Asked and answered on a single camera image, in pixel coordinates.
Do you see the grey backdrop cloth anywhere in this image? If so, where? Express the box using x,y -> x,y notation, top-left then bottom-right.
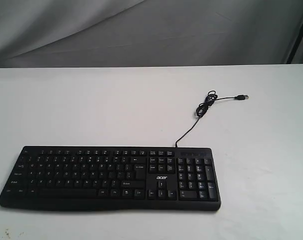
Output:
0,0 -> 303,68

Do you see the black acer keyboard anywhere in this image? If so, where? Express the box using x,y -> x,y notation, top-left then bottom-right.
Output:
0,146 -> 221,211

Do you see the black tripod stand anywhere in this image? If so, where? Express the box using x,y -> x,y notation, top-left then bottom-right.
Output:
285,22 -> 303,64

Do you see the black USB cable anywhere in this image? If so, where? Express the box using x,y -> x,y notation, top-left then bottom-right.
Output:
174,90 -> 250,148

